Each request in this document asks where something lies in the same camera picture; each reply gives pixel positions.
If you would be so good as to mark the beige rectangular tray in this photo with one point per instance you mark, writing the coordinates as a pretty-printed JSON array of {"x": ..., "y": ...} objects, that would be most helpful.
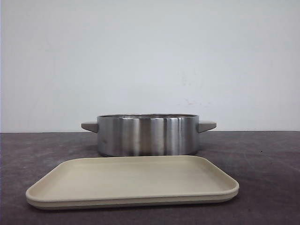
[{"x": 101, "y": 182}]

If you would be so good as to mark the stainless steel pot grey handles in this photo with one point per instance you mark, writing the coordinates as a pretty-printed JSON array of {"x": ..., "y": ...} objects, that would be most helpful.
[{"x": 120, "y": 135}]

